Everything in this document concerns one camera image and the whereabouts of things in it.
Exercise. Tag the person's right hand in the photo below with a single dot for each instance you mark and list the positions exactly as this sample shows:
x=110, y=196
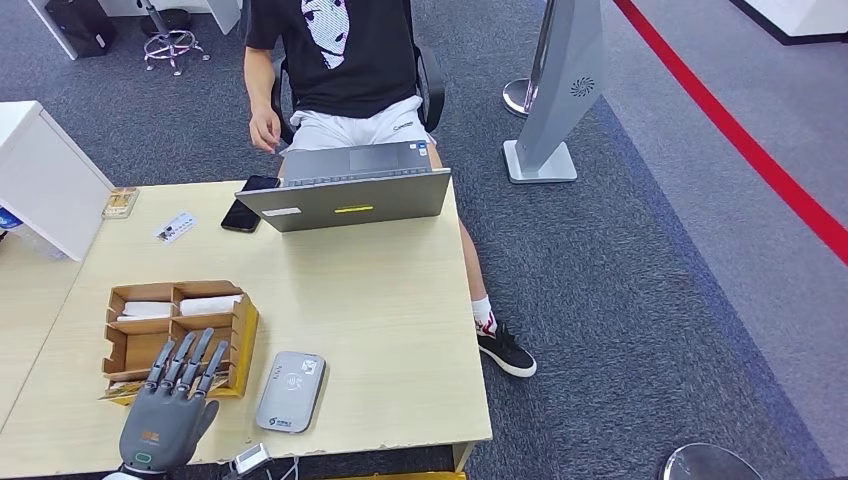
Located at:
x=265, y=129

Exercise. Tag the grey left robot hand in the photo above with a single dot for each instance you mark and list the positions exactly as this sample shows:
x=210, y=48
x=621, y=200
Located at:
x=162, y=430

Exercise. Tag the ID card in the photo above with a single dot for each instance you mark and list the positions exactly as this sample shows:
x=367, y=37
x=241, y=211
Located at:
x=175, y=227

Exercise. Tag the person's right forearm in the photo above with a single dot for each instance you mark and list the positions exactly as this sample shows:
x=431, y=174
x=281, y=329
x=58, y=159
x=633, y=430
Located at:
x=258, y=79

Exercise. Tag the patterned room key card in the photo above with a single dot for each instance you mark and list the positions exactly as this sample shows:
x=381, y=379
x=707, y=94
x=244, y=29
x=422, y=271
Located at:
x=122, y=391
x=220, y=383

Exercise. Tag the wooden card organizer box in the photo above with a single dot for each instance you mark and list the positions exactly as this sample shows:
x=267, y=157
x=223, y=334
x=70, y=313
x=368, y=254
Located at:
x=139, y=348

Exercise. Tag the person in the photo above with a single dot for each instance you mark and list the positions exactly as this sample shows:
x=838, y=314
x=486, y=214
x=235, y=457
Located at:
x=351, y=60

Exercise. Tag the white card stack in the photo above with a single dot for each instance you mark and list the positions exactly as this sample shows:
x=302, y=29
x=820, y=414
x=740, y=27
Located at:
x=208, y=306
x=146, y=311

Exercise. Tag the grey card reader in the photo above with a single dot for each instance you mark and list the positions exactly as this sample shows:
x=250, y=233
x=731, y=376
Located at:
x=291, y=392

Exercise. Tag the small clear card box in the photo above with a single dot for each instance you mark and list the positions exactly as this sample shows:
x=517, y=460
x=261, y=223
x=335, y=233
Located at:
x=120, y=202

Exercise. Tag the black smartphone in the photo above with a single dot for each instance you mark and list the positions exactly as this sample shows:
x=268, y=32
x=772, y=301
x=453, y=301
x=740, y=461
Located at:
x=246, y=208

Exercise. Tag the grey laptop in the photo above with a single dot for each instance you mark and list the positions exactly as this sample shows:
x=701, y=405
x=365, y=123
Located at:
x=351, y=202

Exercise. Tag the yellow cardboard tray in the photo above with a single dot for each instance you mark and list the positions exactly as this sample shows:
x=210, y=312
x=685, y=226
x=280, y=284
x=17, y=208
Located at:
x=246, y=351

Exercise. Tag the white desk panel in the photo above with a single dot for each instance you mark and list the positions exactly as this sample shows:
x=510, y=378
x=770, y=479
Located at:
x=225, y=13
x=53, y=30

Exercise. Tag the chrome stool base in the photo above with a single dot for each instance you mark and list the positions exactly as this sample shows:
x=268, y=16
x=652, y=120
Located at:
x=171, y=46

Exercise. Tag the black office chair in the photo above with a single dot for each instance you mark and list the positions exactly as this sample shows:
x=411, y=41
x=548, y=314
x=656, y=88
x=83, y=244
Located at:
x=430, y=86

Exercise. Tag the white cabinet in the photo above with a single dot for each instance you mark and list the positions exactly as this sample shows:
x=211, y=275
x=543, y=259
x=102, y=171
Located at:
x=46, y=179

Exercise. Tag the blue labelled plastic bottle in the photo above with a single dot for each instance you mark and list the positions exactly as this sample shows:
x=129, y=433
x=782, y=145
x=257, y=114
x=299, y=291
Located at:
x=10, y=220

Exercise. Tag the silver kiosk stand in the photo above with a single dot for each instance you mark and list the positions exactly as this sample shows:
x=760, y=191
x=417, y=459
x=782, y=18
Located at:
x=563, y=86

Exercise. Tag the white counter dark base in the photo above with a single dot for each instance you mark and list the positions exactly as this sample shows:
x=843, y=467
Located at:
x=795, y=16

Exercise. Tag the chrome round base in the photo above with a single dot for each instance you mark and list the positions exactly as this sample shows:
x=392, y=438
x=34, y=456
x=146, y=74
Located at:
x=709, y=464

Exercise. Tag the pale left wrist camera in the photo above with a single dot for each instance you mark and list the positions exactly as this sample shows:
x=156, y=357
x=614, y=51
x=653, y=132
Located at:
x=253, y=458

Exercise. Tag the chrome stanchion post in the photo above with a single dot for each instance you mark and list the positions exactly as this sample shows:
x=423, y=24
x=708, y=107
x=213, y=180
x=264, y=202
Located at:
x=523, y=96

